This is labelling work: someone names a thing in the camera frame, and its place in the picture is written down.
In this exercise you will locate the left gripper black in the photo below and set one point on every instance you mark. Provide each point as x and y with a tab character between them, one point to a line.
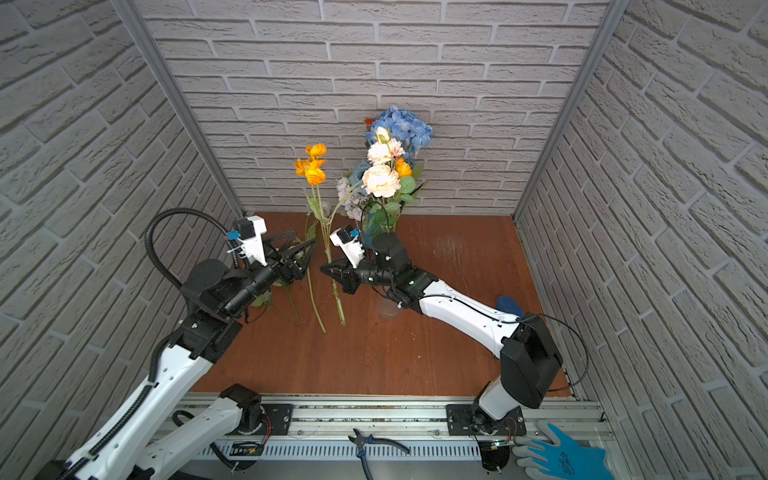
279	258

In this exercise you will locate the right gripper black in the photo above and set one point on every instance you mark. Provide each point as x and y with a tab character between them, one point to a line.
344	268

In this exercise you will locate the clear ribbed glass vase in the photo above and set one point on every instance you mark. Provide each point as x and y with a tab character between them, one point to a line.
387	308

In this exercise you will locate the teal ceramic vase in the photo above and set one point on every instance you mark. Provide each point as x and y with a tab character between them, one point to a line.
366	234

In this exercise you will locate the white lilac flower bouquet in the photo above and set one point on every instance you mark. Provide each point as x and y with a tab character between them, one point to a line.
352	198

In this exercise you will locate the cream peony flower stem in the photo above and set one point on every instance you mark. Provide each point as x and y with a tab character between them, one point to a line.
388	183

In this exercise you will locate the blue hydrangea flower stem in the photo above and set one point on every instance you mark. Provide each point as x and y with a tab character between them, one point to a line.
404	126

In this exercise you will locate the yellow white poppy stem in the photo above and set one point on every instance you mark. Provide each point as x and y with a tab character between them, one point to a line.
323	208

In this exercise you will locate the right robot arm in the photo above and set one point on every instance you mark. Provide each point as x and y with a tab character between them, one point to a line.
529	358

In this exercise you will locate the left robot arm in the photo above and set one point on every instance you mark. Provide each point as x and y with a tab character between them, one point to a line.
124	448

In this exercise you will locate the blue spray bottle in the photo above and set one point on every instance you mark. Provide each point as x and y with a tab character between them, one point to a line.
508	305

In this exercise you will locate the blue work glove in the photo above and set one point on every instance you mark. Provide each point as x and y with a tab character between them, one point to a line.
560	457

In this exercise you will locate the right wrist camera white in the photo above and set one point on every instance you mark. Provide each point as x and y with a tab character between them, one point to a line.
348	240

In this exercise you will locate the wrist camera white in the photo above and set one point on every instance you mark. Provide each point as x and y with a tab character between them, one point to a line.
348	240
245	239

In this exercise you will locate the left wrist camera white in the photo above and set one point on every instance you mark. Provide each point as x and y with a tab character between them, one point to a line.
245	239

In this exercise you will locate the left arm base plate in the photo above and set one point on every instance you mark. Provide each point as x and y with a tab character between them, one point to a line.
265	419

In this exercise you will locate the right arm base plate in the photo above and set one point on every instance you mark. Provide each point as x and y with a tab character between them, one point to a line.
470	419

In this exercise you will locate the aluminium rail frame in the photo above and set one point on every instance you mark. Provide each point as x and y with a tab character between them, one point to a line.
321	426

